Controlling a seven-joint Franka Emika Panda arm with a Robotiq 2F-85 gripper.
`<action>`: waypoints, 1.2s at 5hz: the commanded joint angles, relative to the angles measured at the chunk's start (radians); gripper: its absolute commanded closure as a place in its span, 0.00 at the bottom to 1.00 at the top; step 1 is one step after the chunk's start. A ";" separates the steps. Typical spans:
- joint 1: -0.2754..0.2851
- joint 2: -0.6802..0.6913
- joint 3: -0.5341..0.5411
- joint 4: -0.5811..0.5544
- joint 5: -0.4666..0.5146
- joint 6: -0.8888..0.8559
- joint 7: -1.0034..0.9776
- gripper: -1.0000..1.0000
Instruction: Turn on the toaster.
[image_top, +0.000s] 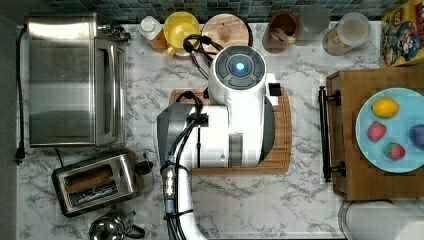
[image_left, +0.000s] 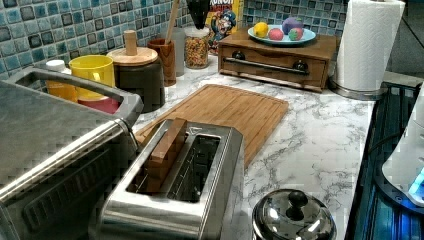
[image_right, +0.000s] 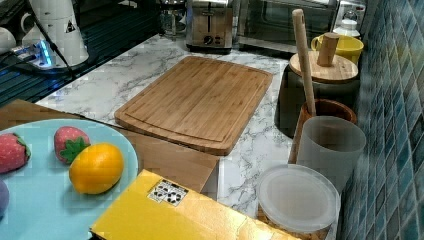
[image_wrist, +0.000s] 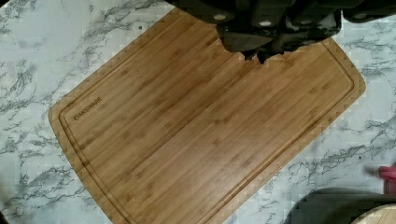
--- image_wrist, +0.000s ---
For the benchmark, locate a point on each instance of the red container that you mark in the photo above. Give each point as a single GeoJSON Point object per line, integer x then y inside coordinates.
{"type": "Point", "coordinates": [388, 174]}

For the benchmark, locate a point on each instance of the dark grey canister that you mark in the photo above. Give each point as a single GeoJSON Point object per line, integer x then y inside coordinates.
{"type": "Point", "coordinates": [335, 206]}

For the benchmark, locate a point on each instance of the bamboo cutting board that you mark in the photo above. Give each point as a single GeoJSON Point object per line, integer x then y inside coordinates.
{"type": "Point", "coordinates": [175, 129]}

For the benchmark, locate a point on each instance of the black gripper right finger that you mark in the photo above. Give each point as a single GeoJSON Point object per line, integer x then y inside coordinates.
{"type": "Point", "coordinates": [291, 42]}

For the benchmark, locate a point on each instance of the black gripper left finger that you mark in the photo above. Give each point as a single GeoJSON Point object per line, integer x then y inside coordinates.
{"type": "Point", "coordinates": [239, 41]}

